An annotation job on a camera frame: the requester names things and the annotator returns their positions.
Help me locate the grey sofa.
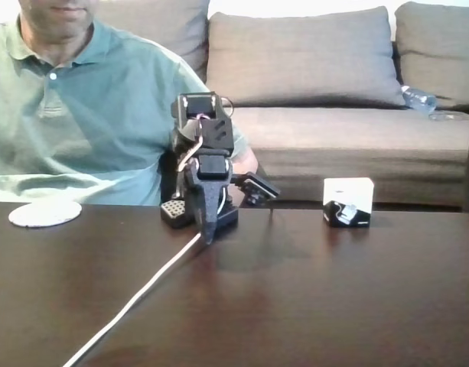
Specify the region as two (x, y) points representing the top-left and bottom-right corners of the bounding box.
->
(96, 0), (469, 210)

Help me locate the white cable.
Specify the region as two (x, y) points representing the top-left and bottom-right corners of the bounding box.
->
(61, 231), (203, 367)

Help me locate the white and black servo box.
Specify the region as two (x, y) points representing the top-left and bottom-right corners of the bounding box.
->
(322, 177), (374, 229)

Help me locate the grey sofa cushion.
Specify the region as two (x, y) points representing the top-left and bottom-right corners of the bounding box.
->
(96, 0), (211, 82)
(204, 5), (408, 111)
(393, 1), (469, 109)

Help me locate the clear plastic wrapper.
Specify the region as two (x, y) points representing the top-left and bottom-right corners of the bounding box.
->
(428, 112), (469, 122)

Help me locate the person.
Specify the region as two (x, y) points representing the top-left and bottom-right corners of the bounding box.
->
(0, 0), (258, 207)

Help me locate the clear plastic water bottle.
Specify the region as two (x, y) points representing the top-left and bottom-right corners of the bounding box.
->
(399, 85), (438, 115)

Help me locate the black camera box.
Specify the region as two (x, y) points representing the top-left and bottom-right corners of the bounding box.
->
(233, 171), (282, 208)

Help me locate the round white coaster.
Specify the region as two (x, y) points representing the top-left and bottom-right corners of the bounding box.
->
(8, 201), (83, 229)

